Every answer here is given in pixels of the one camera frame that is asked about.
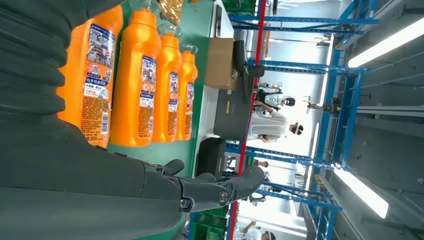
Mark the red pole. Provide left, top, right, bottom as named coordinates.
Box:
left=227, top=0, right=268, bottom=240

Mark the yellow taped cardboard sheet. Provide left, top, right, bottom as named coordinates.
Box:
left=158, top=0, right=185, bottom=26

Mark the white humanoid robot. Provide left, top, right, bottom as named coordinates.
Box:
left=255, top=82, right=297, bottom=112

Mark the dark grey equipment case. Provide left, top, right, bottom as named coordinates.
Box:
left=213, top=86, right=254, bottom=143

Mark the green plastic crate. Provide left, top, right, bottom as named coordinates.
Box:
left=223, top=0, right=258, bottom=14
left=192, top=208, right=229, bottom=240

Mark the ceiling light strip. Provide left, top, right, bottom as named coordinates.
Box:
left=347, top=16, right=424, bottom=69
left=332, top=167, right=390, bottom=220

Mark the brown cardboard box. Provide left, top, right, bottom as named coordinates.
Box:
left=204, top=37, right=238, bottom=92

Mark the blue metal rack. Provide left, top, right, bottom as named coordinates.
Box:
left=248, top=49, right=370, bottom=170
left=225, top=142, right=344, bottom=240
left=228, top=0, right=380, bottom=37

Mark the black carrying case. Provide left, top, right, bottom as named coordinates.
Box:
left=195, top=137, right=228, bottom=180

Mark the black remote controller with antennas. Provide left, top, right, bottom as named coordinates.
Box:
left=231, top=39, right=266, bottom=104

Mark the white table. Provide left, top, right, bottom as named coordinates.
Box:
left=191, top=0, right=258, bottom=178

